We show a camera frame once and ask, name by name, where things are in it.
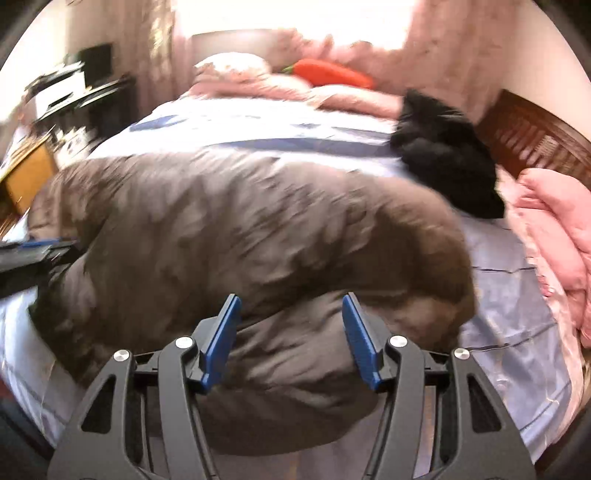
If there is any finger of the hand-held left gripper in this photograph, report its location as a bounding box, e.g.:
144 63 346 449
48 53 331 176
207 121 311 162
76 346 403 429
0 237 80 298

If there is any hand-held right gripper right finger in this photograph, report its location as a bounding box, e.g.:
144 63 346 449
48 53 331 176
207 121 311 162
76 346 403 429
342 292 536 480

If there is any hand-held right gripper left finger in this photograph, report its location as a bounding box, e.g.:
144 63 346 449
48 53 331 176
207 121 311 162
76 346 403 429
48 294 242 480

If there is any brown hooded puffer jacket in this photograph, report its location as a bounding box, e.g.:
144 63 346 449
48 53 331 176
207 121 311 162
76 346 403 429
25 148 478 462

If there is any yellow wooden cabinet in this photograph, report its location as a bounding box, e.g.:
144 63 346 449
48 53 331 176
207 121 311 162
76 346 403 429
0 138 58 241

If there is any white floral small cabinet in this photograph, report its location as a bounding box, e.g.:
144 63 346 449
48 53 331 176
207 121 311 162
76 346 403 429
60 124 100 158

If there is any dark computer desk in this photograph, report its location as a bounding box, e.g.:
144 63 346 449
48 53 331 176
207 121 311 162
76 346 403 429
34 76 137 153

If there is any white printer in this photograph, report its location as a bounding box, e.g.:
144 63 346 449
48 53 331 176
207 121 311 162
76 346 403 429
25 65 88 112

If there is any black jacket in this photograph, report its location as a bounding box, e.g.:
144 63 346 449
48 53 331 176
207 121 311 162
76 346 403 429
390 89 506 220

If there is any black computer monitor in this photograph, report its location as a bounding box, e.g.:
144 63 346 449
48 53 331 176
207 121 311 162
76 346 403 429
81 44 114 86

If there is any pink quilt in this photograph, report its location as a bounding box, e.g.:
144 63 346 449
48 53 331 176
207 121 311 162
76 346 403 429
505 168 591 349

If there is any pink pillow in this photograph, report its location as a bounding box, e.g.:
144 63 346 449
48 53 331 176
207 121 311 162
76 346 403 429
309 85 407 119
187 74 319 101

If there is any pink lace curtain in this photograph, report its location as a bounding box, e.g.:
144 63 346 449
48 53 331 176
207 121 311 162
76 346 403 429
272 0 522 125
117 0 195 100

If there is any orange carrot plush toy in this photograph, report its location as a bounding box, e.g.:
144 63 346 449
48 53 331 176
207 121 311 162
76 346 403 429
283 58 375 90

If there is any dark wooden headboard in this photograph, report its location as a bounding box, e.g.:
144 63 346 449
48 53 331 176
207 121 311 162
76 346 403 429
475 90 591 190

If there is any white floral pillow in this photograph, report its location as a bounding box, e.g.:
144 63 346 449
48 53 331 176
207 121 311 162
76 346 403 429
193 52 271 81

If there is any bright window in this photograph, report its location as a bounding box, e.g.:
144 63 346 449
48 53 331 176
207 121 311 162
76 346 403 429
175 0 416 51

